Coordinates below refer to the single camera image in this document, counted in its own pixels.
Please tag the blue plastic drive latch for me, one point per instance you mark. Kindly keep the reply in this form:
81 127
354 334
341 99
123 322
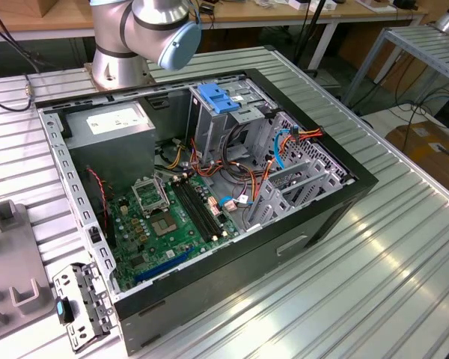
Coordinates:
215 99

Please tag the grey part rack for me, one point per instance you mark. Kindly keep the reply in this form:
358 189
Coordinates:
11 258

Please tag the grey power supply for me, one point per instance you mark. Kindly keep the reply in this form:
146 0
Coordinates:
112 149

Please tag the cardboard box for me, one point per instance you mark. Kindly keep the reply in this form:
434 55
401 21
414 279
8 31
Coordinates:
426 149

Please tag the grey metal disk bay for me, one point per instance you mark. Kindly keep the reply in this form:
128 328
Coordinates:
269 194

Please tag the wooden desk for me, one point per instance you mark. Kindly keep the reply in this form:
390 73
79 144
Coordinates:
247 13

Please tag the black case fan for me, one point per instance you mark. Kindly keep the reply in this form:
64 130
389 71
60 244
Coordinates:
97 217

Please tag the black RAM slot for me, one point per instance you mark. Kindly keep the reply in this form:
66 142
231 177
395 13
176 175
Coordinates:
203 208
198 209
207 206
193 211

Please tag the metal slat table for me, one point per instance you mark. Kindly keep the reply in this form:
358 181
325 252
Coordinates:
426 45

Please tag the small brown box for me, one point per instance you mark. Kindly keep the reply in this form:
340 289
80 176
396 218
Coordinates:
60 6

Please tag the black PC case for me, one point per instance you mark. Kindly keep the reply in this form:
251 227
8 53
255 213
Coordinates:
228 276

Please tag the metal bracket with blue tab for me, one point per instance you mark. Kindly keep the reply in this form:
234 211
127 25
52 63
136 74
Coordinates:
90 299

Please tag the blue expansion slot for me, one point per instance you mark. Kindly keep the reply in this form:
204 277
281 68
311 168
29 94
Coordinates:
164 266

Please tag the green motherboard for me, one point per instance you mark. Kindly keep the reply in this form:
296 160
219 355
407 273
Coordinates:
153 254

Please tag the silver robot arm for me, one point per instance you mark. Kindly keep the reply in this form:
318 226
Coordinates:
112 37

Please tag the grey metal drive cage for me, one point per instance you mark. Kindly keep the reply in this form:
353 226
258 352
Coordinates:
209 131

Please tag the CPU socket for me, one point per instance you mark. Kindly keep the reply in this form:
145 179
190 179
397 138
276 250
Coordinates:
164 224

